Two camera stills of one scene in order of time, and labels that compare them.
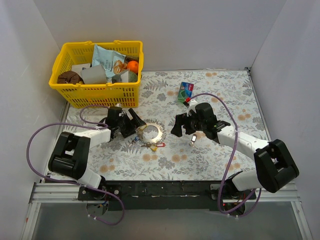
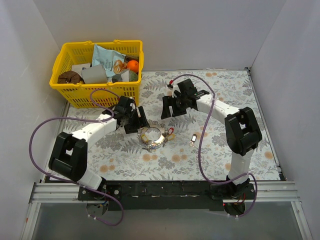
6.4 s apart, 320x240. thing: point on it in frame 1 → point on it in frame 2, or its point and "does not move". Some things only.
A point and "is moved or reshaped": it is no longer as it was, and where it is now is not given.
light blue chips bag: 106,58 does not move
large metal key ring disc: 160,137 is moved or reshaped
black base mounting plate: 164,195 does not move
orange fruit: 133,65 does not move
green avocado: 132,77 does not move
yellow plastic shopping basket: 98,95 does not move
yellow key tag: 153,148 → 171,137
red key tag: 160,145 is moved or reshaped
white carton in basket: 78,68 does not move
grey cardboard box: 95,74 does not move
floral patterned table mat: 153,155 does not move
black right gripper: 186,123 → 174,105
